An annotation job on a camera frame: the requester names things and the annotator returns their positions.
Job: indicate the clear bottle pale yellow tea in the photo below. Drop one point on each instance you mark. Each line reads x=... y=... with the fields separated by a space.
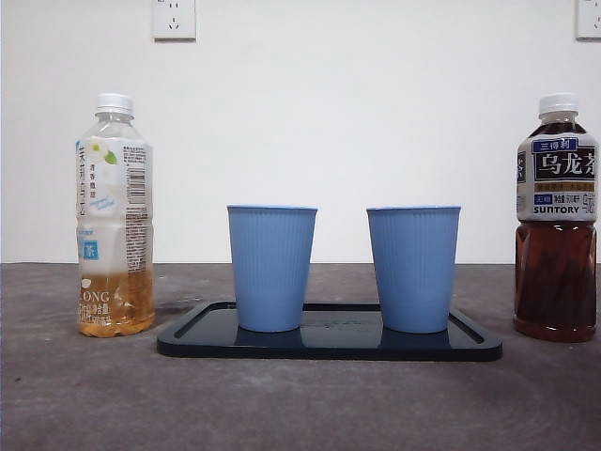
x=115 y=211

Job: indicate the dark oolong tea bottle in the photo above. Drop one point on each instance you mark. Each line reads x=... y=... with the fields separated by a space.
x=556 y=282

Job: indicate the ribbed light blue cup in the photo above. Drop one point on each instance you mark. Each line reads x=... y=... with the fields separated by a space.
x=413 y=268
x=270 y=268

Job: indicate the dark rectangular tray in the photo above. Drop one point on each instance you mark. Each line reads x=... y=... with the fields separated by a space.
x=338 y=345

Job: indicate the white wall socket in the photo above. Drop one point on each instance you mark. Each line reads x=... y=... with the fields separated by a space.
x=589 y=19
x=174 y=19

